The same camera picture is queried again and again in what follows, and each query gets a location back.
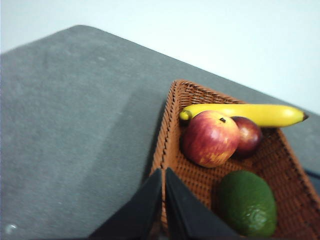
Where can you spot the brown wicker basket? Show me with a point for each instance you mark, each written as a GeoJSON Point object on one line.
{"type": "Point", "coordinates": [282, 175]}

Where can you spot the red yellow apple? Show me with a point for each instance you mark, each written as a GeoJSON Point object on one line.
{"type": "Point", "coordinates": [210, 140]}

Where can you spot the green avocado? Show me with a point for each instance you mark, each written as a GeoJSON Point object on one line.
{"type": "Point", "coordinates": [247, 202]}

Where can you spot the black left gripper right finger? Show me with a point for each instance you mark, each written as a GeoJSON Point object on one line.
{"type": "Point", "coordinates": [187, 215]}

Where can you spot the dark red plum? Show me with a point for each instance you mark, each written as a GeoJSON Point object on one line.
{"type": "Point", "coordinates": [250, 137]}

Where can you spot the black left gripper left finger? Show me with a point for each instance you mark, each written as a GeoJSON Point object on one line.
{"type": "Point", "coordinates": [140, 215]}

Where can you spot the yellow banana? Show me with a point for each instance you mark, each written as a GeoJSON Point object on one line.
{"type": "Point", "coordinates": [262, 115]}

